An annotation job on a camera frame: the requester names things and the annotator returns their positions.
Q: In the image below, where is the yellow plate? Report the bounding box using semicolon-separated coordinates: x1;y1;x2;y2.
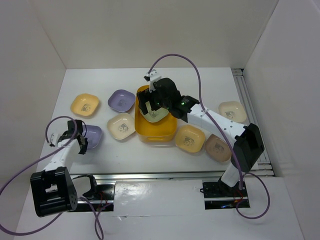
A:
175;124;206;154
70;93;100;118

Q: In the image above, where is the aluminium rail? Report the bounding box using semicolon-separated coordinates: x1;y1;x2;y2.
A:
231;68;273;170
56;170;276;183

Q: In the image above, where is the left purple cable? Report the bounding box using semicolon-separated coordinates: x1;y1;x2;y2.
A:
0;115;116;240

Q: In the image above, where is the yellow plastic bin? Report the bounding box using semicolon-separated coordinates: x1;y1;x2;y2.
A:
134;97;178;143

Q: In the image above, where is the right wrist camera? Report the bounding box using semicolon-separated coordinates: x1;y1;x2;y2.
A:
144;69;162;93

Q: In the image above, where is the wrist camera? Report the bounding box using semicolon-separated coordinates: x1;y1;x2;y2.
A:
49;133;61;147
144;69;162;93

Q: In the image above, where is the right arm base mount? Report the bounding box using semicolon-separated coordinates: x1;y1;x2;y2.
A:
199;181;250;210

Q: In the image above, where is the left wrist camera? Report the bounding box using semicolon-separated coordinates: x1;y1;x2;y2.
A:
49;133;61;147

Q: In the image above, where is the cream plate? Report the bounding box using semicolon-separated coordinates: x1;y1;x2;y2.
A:
218;101;247;123
106;112;136;140

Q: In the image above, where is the aluminium rail front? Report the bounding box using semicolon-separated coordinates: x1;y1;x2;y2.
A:
56;170;276;183

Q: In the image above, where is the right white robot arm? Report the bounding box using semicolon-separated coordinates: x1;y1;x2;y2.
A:
136;76;265;196

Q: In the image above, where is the green square plate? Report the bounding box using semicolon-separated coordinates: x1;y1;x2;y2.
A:
139;102;169;123

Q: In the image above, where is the brown square plate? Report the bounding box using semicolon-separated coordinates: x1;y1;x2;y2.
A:
204;134;232;163

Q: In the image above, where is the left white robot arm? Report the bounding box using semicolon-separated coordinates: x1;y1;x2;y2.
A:
30;119;99;217

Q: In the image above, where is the aluminium rail right side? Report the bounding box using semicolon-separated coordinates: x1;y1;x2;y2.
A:
231;68;273;170

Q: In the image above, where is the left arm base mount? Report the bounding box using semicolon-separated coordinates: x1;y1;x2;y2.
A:
71;174;116;212

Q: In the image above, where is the purple plate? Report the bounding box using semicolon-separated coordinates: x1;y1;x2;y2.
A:
107;89;136;113
82;124;103;150

